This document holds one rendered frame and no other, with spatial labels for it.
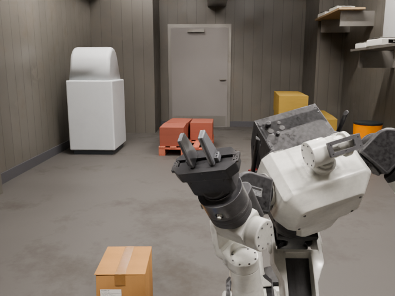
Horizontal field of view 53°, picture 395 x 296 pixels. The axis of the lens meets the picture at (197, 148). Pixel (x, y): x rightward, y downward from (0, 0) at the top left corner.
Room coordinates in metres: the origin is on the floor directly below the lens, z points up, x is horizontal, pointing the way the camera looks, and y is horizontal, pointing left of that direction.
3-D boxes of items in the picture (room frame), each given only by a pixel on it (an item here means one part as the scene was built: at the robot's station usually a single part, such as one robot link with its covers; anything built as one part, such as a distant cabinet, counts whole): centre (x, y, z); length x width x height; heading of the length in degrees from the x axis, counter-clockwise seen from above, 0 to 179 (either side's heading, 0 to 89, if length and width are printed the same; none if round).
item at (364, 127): (5.06, -2.22, 0.29); 0.37 x 0.36 x 0.57; 178
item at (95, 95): (6.06, 1.53, 0.78); 0.81 x 0.67 x 1.56; 178
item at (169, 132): (6.15, 0.14, 0.21); 1.19 x 0.78 x 0.41; 176
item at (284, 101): (6.56, -1.77, 0.42); 1.44 x 1.03 x 0.85; 177
